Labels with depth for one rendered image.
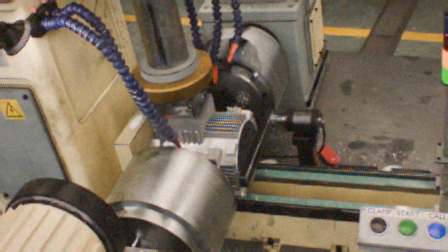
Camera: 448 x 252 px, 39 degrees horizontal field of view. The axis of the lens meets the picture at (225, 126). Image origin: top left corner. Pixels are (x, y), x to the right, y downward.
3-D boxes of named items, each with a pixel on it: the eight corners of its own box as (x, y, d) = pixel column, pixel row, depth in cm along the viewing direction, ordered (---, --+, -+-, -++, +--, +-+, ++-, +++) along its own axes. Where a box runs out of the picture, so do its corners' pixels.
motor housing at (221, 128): (162, 204, 151) (143, 142, 140) (189, 154, 165) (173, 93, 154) (243, 212, 144) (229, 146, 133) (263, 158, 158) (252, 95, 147)
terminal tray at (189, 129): (154, 143, 145) (147, 118, 141) (171, 116, 153) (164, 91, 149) (203, 146, 141) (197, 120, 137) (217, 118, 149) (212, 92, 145)
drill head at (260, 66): (179, 158, 165) (157, 77, 150) (225, 74, 195) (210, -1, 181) (272, 164, 156) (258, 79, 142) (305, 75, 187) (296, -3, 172)
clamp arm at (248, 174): (265, 118, 158) (236, 187, 139) (263, 108, 156) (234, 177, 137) (279, 119, 157) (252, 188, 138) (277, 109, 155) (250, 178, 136)
